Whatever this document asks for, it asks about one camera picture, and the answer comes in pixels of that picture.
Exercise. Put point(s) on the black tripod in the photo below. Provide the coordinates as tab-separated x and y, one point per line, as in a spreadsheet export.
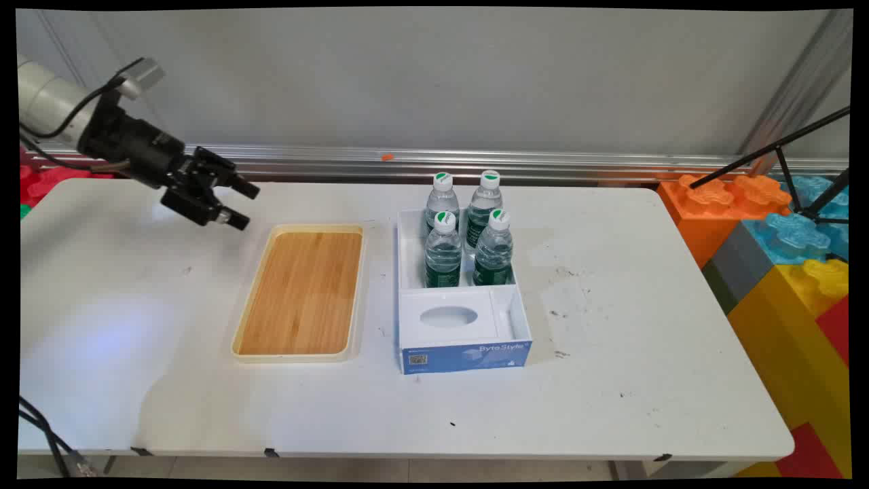
781	146

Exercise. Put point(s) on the aluminium wall rail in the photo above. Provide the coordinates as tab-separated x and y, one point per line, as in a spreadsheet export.
475	165

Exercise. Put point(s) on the bamboo tray, cream rim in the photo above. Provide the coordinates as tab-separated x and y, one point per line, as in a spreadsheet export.
302	292

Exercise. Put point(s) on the blue and white cardboard box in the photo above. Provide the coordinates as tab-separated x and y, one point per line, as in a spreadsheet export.
461	356

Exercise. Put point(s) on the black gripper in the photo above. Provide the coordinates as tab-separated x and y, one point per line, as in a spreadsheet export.
139	149

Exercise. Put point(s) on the green giant building block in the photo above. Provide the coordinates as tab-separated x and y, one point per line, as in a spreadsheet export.
25	211

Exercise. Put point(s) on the grey giant building block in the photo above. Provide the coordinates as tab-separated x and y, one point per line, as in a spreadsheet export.
733	261

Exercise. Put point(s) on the red giant building block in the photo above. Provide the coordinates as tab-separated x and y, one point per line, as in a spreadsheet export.
811	455
836	329
47	180

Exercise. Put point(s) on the yellow giant building block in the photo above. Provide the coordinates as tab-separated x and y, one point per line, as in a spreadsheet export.
781	339

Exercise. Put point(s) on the orange giant building block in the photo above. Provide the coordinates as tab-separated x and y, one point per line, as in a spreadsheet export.
706	217

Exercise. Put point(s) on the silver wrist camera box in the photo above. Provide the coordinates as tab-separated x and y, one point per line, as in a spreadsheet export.
144	76

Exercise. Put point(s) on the water bottle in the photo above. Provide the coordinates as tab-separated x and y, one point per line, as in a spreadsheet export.
485	204
493	255
442	255
442	200

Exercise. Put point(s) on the blue giant building block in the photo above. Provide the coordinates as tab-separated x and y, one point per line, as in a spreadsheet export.
791	234

